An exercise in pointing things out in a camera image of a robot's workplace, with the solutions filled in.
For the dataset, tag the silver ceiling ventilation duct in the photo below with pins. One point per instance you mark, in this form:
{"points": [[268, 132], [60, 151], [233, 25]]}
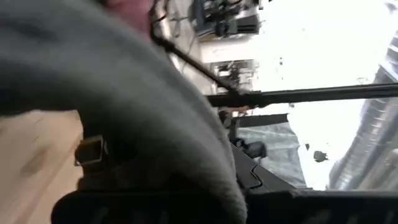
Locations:
{"points": [[373, 130]]}

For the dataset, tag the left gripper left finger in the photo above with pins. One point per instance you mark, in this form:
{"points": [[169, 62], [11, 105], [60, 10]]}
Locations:
{"points": [[140, 208]]}

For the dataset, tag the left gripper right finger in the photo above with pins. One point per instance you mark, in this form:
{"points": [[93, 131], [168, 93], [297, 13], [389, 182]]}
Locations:
{"points": [[264, 193]]}

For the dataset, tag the grey hoodie garment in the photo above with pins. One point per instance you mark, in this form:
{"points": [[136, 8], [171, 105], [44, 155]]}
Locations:
{"points": [[93, 62]]}

